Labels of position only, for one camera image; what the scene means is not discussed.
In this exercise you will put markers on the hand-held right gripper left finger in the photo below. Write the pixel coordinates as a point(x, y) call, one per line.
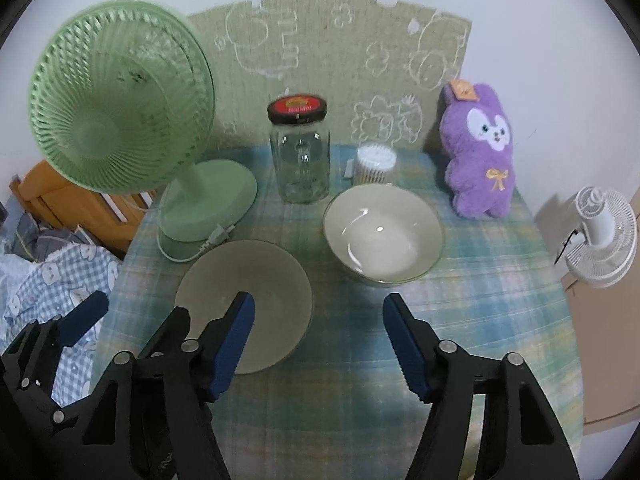
point(230, 345)

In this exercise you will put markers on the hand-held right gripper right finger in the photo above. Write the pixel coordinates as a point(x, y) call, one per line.
point(407, 350)

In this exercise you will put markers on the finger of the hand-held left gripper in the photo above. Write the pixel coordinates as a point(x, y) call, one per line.
point(85, 312)
point(167, 327)

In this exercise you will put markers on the grey ceramic bowl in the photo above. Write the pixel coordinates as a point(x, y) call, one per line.
point(260, 290)
point(382, 232)

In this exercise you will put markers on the blue checkered blanket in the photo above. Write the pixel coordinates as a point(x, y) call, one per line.
point(45, 285)

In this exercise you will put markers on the grey plaid cloth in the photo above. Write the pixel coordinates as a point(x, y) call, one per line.
point(30, 230)

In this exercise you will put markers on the wooden headboard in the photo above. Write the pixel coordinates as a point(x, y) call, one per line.
point(65, 200)

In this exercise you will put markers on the cotton swab container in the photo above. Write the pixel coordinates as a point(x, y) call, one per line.
point(375, 165)

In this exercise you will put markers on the glass jar with dark lid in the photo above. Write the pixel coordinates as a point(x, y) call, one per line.
point(300, 160)

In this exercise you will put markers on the purple plush bunny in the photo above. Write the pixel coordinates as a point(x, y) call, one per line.
point(480, 160)

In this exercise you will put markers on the green desk fan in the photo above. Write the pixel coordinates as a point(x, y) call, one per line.
point(120, 110)

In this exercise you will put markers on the white standing fan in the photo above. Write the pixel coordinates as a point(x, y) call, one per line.
point(600, 240)

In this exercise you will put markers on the green board with white drawings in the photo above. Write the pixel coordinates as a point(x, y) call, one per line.
point(320, 60)

